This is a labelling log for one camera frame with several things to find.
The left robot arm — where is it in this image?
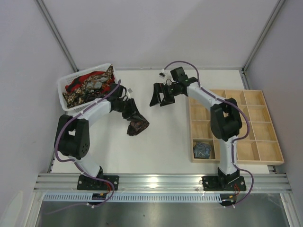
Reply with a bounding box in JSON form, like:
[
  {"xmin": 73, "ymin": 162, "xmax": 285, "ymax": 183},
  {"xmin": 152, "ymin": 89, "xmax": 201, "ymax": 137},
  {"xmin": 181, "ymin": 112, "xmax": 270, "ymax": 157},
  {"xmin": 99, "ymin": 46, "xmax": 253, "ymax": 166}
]
[{"xmin": 54, "ymin": 83, "xmax": 149, "ymax": 190}]

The white slotted cable duct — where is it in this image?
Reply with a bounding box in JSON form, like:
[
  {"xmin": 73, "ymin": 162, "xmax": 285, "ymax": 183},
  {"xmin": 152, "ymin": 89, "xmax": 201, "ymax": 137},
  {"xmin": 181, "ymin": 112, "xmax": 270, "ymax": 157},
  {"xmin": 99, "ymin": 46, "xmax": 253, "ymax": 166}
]
[{"xmin": 43, "ymin": 192, "xmax": 222, "ymax": 203}]

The rolled grey tie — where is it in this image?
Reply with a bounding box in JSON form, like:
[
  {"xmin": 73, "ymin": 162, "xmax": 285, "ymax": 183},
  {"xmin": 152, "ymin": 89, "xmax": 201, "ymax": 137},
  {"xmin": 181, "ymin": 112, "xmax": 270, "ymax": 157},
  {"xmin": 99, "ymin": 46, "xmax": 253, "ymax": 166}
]
[{"xmin": 193, "ymin": 142, "xmax": 212, "ymax": 159}]

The wooden compartment tray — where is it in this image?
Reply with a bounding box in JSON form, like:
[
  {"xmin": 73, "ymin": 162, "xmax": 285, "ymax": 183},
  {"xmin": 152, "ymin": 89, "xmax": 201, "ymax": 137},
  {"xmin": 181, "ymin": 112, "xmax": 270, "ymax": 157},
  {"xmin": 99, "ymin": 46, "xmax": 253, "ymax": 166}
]
[{"xmin": 187, "ymin": 89, "xmax": 284, "ymax": 166}]

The purple cable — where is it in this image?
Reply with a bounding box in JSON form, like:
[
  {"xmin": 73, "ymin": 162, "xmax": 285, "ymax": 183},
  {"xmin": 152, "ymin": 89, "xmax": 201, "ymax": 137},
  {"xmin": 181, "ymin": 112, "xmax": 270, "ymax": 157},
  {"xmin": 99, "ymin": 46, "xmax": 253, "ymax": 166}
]
[
  {"xmin": 46, "ymin": 79, "xmax": 122, "ymax": 215},
  {"xmin": 160, "ymin": 61, "xmax": 256, "ymax": 209}
]

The right aluminium frame post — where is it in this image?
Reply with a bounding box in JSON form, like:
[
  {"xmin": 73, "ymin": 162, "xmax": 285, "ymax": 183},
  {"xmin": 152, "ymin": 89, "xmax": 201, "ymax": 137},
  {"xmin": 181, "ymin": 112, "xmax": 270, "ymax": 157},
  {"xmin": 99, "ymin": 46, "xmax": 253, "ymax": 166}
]
[{"xmin": 242, "ymin": 0, "xmax": 287, "ymax": 73}]

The red patterned tie in basket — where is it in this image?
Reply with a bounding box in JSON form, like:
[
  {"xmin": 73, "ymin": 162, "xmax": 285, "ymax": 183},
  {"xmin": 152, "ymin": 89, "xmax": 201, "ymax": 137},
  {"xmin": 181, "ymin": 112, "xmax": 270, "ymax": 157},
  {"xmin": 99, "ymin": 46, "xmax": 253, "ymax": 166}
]
[{"xmin": 63, "ymin": 71, "xmax": 115, "ymax": 102}]

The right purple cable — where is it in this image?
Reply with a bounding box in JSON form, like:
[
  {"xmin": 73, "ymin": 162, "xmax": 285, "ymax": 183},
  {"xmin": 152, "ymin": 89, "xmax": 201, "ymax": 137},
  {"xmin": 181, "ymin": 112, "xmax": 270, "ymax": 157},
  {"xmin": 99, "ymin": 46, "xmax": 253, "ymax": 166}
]
[{"xmin": 160, "ymin": 61, "xmax": 256, "ymax": 209}]

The aluminium rail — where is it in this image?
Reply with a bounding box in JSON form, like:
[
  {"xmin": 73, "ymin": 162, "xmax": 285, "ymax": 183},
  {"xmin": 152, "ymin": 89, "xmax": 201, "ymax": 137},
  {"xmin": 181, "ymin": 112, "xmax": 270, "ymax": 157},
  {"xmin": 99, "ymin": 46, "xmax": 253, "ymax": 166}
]
[{"xmin": 34, "ymin": 173, "xmax": 292, "ymax": 193}]

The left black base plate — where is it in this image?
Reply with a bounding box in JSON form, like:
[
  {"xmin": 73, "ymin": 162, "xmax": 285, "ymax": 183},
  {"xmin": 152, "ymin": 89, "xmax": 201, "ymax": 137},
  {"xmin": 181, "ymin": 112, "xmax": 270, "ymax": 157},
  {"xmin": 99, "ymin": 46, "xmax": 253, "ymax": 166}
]
[{"xmin": 77, "ymin": 175, "xmax": 119, "ymax": 191}]

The aluminium frame post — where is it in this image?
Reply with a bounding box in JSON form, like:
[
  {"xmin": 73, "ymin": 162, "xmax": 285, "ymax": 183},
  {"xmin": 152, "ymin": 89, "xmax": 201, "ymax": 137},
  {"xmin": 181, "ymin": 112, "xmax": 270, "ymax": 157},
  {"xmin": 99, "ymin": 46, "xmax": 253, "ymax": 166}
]
[
  {"xmin": 242, "ymin": 0, "xmax": 287, "ymax": 73},
  {"xmin": 34, "ymin": 0, "xmax": 79, "ymax": 72}
]

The brown floral tie in basket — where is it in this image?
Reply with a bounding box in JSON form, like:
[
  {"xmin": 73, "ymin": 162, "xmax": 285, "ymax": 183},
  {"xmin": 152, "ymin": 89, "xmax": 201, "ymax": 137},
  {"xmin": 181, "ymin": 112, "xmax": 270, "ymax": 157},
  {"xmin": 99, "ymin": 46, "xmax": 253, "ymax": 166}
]
[{"xmin": 62, "ymin": 65, "xmax": 115, "ymax": 108}]

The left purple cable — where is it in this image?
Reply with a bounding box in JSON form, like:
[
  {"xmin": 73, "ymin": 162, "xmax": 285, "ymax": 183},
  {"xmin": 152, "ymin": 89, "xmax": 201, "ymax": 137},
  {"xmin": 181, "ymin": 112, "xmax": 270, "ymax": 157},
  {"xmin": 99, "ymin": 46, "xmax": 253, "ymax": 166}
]
[{"xmin": 46, "ymin": 79, "xmax": 122, "ymax": 215}]

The left aluminium frame post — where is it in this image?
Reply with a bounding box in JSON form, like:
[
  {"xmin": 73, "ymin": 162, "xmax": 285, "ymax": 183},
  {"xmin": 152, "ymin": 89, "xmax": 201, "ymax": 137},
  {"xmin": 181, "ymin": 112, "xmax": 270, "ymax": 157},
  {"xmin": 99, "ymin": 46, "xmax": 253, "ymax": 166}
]
[{"xmin": 34, "ymin": 0, "xmax": 79, "ymax": 72}]

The dark paisley necktie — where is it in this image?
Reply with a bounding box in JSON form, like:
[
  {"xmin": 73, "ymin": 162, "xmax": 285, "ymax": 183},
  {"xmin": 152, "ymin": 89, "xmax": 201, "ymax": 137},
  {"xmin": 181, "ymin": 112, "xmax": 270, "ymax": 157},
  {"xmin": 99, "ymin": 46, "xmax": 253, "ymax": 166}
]
[{"xmin": 126, "ymin": 120, "xmax": 150, "ymax": 136}]

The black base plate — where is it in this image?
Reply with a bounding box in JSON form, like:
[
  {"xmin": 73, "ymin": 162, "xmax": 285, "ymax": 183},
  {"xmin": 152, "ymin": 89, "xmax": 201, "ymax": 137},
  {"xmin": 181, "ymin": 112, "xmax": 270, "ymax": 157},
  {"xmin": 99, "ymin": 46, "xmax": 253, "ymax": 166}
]
[
  {"xmin": 202, "ymin": 175, "xmax": 247, "ymax": 192},
  {"xmin": 77, "ymin": 175, "xmax": 119, "ymax": 191}
]

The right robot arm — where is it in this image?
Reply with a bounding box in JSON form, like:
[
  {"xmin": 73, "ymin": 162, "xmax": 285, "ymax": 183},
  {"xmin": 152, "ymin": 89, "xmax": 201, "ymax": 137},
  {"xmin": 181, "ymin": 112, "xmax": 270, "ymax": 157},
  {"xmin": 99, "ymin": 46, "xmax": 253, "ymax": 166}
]
[{"xmin": 150, "ymin": 67, "xmax": 242, "ymax": 191}]

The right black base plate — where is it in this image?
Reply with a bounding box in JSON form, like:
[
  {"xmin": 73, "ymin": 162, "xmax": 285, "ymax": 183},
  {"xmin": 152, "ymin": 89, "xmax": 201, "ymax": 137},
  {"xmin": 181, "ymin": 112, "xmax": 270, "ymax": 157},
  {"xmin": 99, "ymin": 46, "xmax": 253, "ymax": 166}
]
[{"xmin": 202, "ymin": 175, "xmax": 247, "ymax": 192}]

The white plastic basket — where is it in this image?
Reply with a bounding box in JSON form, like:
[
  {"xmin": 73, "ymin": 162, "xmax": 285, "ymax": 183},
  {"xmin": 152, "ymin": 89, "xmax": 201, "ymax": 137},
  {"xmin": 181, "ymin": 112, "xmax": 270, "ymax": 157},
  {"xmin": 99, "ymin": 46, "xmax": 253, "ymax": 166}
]
[{"xmin": 57, "ymin": 63, "xmax": 118, "ymax": 113}]

